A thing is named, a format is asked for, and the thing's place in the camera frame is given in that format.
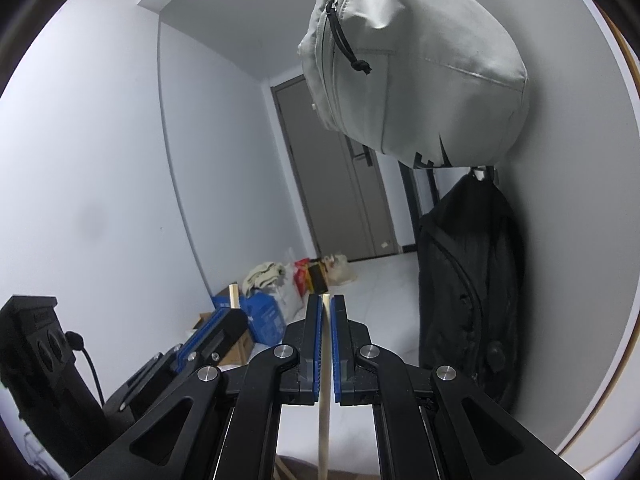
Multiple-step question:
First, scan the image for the blue cardboard box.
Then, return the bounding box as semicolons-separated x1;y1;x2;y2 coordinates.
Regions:
211;287;287;346

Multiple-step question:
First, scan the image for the black backpack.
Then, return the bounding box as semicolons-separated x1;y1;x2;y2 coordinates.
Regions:
417;170;526;411

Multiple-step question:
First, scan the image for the grey canvas bag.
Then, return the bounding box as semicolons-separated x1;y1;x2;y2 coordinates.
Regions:
297;0;531;170

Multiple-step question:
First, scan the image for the black yellow paper bag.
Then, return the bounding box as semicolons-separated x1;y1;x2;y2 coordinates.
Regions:
307;260;330;295

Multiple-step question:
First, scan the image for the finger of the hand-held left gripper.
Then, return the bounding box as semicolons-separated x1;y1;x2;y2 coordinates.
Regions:
172;307;250;368
102;344;183;428

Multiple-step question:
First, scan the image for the white plastic bag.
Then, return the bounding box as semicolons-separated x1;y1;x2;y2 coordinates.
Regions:
270;247;307;311

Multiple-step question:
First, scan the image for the black cable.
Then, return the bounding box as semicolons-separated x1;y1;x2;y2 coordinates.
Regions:
64;330;107;407

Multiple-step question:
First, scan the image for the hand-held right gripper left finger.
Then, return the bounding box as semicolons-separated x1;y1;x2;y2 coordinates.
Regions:
70;294;322;480

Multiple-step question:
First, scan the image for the clear plastic bag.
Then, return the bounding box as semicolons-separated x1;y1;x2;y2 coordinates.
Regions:
320;254;359;286

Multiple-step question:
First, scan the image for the beige cloth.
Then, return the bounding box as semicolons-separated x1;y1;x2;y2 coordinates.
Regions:
242;261;286;296

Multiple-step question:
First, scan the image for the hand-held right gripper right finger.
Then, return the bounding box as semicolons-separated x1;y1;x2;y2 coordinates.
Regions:
330;295;586;480

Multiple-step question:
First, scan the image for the brown cardboard box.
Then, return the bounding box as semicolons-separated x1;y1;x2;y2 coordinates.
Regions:
186;312;256;367

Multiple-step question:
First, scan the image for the red bag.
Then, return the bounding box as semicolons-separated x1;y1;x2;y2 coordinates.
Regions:
294;258;313;296

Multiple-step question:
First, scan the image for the black metal rack frame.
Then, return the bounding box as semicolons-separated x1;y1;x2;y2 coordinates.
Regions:
397;157;442;257

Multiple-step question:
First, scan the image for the grey door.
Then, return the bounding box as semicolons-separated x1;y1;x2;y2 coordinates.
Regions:
270;76;401;263

